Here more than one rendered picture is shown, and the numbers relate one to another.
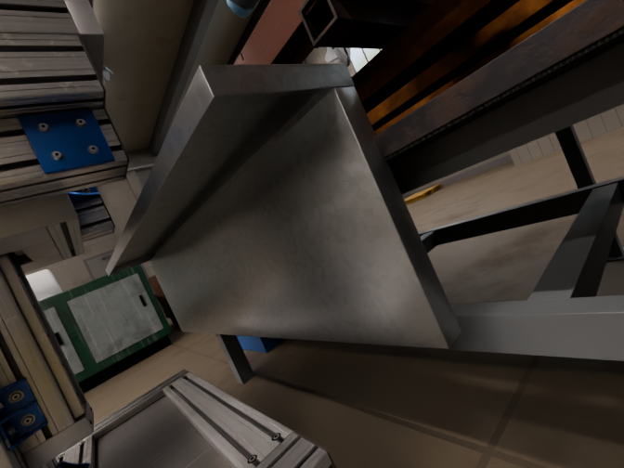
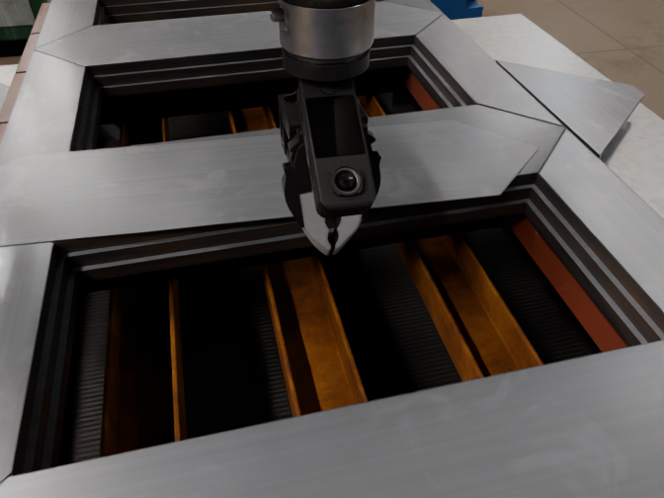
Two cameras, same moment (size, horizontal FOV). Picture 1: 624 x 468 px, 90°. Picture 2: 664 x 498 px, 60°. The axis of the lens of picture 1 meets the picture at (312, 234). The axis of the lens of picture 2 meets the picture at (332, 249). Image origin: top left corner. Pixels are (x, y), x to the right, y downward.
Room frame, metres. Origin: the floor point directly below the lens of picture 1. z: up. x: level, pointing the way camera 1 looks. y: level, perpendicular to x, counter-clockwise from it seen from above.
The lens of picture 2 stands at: (0.48, -0.47, 1.27)
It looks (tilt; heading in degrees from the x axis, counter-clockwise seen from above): 42 degrees down; 25
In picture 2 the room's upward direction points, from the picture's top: straight up
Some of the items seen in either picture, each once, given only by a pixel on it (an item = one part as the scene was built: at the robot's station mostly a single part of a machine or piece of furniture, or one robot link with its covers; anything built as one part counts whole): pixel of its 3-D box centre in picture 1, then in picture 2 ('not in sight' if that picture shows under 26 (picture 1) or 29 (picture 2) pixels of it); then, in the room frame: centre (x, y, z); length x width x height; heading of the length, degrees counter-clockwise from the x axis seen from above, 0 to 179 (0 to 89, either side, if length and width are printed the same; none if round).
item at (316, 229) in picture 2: (333, 54); (310, 210); (0.88, -0.26, 0.91); 0.06 x 0.03 x 0.09; 38
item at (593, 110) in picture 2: not in sight; (572, 94); (1.56, -0.46, 0.77); 0.45 x 0.20 x 0.04; 38
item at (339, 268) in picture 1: (220, 277); not in sight; (0.90, 0.29, 0.48); 1.30 x 0.04 x 0.35; 38
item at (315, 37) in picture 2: not in sight; (322, 22); (0.89, -0.27, 1.10); 0.08 x 0.08 x 0.05
